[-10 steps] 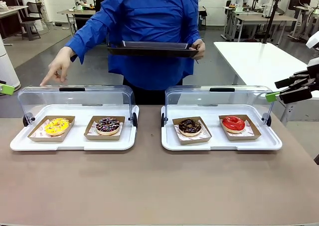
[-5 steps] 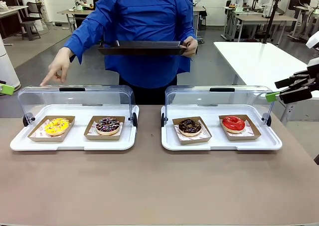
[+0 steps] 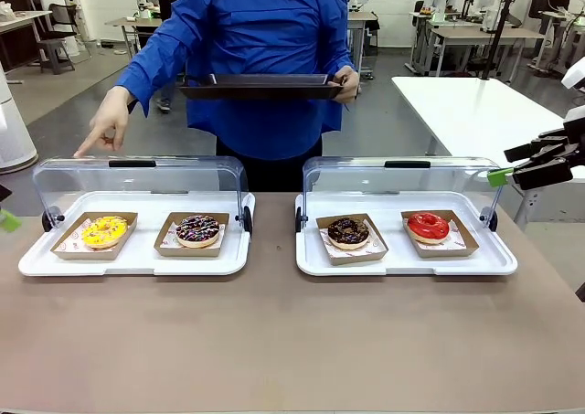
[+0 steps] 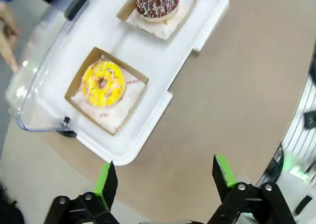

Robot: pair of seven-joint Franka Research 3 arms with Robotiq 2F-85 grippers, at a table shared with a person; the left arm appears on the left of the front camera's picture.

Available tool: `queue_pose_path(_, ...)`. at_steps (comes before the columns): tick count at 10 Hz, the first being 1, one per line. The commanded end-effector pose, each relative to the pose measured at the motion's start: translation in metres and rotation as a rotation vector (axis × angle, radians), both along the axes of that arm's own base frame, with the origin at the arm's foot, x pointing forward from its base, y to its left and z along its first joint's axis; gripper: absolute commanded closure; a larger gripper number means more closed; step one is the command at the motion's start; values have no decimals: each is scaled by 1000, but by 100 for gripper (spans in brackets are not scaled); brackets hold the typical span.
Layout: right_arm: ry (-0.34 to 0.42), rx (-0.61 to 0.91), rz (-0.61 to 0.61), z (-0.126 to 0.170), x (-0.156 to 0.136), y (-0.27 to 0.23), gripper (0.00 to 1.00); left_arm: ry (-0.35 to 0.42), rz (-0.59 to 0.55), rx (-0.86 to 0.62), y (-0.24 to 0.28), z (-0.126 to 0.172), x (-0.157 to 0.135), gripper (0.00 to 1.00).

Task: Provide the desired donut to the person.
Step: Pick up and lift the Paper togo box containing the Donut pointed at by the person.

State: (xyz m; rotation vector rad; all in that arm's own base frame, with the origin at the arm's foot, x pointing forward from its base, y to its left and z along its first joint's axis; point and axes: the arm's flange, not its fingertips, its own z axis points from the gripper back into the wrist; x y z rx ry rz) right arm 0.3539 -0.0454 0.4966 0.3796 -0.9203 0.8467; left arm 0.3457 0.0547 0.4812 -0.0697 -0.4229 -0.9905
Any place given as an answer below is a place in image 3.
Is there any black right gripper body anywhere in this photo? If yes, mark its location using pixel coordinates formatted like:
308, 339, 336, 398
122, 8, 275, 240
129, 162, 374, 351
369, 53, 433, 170
569, 133, 585, 177

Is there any yellow frosted donut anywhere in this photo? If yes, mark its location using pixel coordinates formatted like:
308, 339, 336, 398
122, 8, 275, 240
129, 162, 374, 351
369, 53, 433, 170
49, 211, 139, 260

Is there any yellow sprinkled donut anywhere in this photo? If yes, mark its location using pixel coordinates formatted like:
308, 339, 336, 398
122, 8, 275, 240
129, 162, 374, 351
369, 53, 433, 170
81, 216, 128, 249

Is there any chocolate sprinkled donut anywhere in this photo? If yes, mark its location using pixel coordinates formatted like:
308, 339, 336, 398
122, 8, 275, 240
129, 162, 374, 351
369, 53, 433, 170
326, 217, 370, 250

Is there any black serving tray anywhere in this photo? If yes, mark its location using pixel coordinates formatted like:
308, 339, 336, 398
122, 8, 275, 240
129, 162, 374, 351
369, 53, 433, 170
177, 73, 345, 102

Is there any person's left forearm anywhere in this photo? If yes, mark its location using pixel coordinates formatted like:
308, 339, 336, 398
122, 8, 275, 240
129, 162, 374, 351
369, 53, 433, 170
319, 16, 360, 75

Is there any person's right forearm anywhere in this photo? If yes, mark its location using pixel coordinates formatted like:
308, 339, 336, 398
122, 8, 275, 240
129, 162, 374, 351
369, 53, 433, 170
114, 34, 184, 118

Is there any printed paper donut liner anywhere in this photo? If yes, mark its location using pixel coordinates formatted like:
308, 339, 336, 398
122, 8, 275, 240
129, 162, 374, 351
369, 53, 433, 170
68, 217, 132, 253
319, 224, 383, 256
404, 219, 467, 249
165, 221, 228, 250

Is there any brown cardboard donut box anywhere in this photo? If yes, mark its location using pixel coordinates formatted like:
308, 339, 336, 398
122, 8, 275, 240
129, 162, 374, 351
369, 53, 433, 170
400, 209, 480, 259

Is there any red glazed donut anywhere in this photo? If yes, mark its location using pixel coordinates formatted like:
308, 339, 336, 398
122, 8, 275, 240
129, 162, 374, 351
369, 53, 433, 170
406, 211, 451, 245

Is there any chocolate sprinkle donut left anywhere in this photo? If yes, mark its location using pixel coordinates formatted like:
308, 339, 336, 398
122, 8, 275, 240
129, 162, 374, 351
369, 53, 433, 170
154, 211, 231, 258

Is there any chocolate donut with white drizzle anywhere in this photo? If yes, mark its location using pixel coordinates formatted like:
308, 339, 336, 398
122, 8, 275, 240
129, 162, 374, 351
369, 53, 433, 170
175, 215, 220, 249

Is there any wood-top table behind person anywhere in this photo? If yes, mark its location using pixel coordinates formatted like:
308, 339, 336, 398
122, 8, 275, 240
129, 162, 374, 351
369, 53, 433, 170
346, 11, 379, 81

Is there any person in blue shirt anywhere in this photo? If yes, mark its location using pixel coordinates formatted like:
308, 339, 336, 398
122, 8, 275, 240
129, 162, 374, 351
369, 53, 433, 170
113, 0, 367, 194

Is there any person's right hand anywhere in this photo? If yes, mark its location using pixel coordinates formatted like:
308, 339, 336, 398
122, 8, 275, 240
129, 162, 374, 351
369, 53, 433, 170
72, 86, 133, 159

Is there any person's left hand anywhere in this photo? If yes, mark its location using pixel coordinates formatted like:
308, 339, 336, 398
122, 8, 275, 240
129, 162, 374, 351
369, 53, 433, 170
335, 65, 361, 105

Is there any black tripod pole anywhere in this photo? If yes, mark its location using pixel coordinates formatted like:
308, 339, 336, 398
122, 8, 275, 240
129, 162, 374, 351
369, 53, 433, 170
479, 0, 525, 81

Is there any wood-top table with white legs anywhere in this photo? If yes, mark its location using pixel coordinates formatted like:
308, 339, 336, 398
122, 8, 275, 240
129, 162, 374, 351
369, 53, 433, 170
429, 26, 548, 84

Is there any clear display lid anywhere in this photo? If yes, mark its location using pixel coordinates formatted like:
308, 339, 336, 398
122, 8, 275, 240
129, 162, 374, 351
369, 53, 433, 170
31, 155, 253, 237
295, 156, 506, 233

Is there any white display tray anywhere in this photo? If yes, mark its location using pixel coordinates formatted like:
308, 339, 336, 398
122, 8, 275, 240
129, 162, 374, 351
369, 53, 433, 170
17, 190, 256, 277
294, 190, 519, 277

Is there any wood-top side table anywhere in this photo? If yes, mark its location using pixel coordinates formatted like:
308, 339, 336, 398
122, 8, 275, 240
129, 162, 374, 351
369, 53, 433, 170
0, 10, 54, 72

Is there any black office chair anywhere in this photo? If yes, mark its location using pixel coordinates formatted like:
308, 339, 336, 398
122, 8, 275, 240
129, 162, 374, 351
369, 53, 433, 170
36, 3, 80, 75

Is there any wood-top table with grey legs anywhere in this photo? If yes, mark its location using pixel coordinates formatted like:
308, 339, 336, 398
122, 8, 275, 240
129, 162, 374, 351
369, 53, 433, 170
104, 16, 164, 63

